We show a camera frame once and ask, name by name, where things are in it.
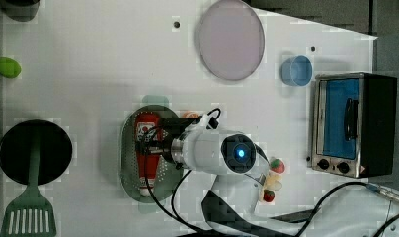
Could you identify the black round pan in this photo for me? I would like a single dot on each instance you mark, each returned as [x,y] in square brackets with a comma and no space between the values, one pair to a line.
[35,143]

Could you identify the silver toaster oven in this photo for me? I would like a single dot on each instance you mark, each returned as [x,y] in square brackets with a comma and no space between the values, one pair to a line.
[354,118]

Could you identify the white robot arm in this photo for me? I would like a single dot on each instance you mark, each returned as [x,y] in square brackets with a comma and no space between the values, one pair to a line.
[241,170]

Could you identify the blue plastic cup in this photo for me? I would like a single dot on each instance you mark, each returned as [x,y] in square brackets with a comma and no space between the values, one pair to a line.
[296,71]

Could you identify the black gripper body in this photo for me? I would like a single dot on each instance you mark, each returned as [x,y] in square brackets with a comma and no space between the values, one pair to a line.
[155,143]

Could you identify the green toy lime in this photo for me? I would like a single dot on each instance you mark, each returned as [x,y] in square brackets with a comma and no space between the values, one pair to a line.
[9,67]

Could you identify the pale toy garlic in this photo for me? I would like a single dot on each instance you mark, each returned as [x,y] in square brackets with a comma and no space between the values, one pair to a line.
[273,182]

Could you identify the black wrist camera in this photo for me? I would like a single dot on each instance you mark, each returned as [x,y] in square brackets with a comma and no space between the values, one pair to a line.
[176,126]

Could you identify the dark grey cup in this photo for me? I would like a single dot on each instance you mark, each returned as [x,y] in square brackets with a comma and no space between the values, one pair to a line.
[20,10]

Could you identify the red plush ketchup bottle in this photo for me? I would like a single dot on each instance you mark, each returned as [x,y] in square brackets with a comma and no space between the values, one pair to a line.
[147,164]

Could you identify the green slotted spatula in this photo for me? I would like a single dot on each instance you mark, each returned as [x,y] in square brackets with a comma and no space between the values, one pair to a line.
[30,214]

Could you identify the toy orange slice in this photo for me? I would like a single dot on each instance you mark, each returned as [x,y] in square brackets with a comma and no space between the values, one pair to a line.
[190,115]

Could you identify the round lilac plate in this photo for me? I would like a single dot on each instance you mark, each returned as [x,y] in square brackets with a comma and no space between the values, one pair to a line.
[231,39]

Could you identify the green oval strainer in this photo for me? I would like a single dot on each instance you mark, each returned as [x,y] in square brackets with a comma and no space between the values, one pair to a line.
[167,176]

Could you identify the red toy strawberry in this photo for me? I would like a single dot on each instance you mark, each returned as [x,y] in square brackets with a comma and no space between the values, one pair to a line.
[277,166]
[268,196]

